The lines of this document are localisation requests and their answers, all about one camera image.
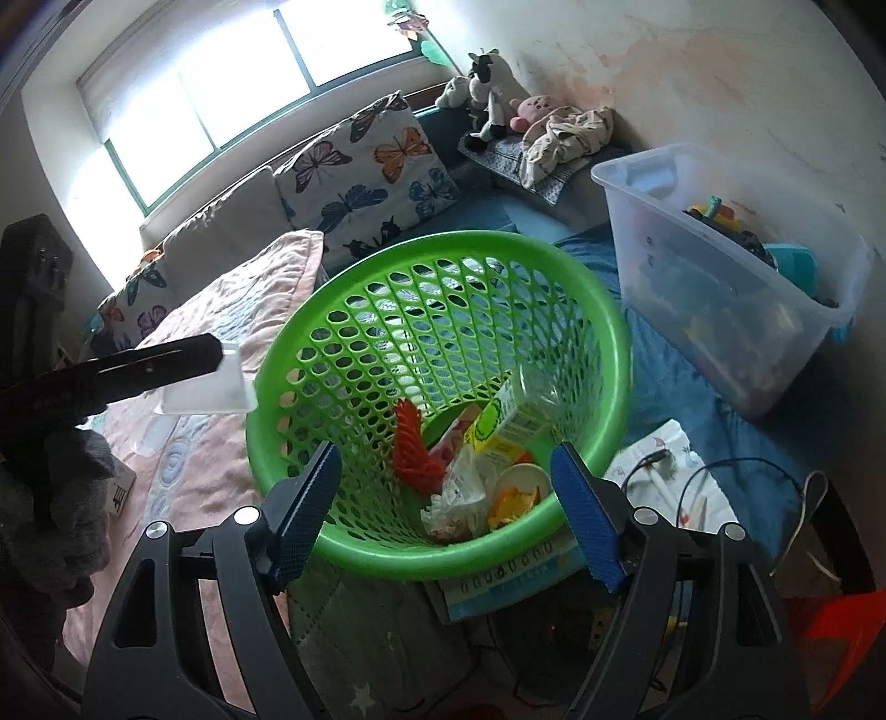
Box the green plastic basket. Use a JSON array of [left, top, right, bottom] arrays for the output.
[[247, 230, 632, 581]]

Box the yellow and green drink carton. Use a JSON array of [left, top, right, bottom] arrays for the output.
[[463, 370, 555, 472]]

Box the plastic bag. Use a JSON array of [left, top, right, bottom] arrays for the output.
[[421, 446, 501, 544]]

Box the colourful pinwheel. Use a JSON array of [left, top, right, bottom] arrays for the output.
[[384, 0, 458, 70]]

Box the orange plastic stool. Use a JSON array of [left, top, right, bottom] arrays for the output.
[[782, 592, 886, 714]]

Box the crumpled beige printed cloth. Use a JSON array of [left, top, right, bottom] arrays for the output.
[[519, 107, 616, 188]]

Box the light blue booklet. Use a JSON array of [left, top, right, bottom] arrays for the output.
[[432, 536, 596, 624]]

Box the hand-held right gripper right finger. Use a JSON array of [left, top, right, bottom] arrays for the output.
[[550, 441, 811, 720]]

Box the red foam net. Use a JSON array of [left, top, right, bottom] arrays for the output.
[[392, 398, 447, 496]]

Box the window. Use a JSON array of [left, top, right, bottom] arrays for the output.
[[76, 0, 423, 215]]

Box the teal plastic toy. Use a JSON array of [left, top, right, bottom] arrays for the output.
[[768, 242, 819, 279]]

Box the yellow toy vehicle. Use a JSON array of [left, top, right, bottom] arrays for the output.
[[685, 197, 743, 228]]

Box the pink pig plush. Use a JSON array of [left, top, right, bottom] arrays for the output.
[[508, 93, 565, 134]]

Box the pink blanket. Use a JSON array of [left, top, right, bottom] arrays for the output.
[[62, 230, 326, 720]]

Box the white cable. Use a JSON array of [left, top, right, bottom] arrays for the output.
[[789, 471, 842, 583]]

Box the white paper cup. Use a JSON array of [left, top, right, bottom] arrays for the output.
[[488, 462, 553, 531]]

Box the grey dog plush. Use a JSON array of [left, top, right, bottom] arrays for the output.
[[435, 75, 475, 108]]

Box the large butterfly print pillow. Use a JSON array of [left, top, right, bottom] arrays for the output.
[[273, 90, 461, 260]]

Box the grey cushion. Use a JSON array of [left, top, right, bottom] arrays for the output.
[[142, 164, 288, 285]]

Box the white printed cloth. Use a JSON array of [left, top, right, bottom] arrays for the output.
[[609, 419, 741, 534]]

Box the patterned grey mat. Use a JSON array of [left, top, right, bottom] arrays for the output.
[[457, 131, 596, 205]]

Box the black cable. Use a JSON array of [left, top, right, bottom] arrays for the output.
[[678, 457, 828, 531]]

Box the small butterfly print pillow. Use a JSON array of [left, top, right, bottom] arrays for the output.
[[97, 253, 174, 354]]

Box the black and white cow plush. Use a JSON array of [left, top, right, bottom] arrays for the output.
[[462, 48, 527, 152]]

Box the pink snack packet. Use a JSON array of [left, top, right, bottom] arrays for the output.
[[429, 405, 489, 479]]

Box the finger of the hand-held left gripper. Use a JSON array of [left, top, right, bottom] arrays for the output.
[[42, 334, 226, 423]]

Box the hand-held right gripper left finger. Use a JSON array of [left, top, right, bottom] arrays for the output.
[[83, 441, 343, 720]]

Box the grey star print cloth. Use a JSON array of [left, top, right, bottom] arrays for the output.
[[287, 554, 486, 720]]

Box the clear plastic storage box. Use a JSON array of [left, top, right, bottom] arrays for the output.
[[590, 142, 874, 420]]

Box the clear plastic tray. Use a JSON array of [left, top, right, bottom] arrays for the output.
[[153, 342, 259, 416]]

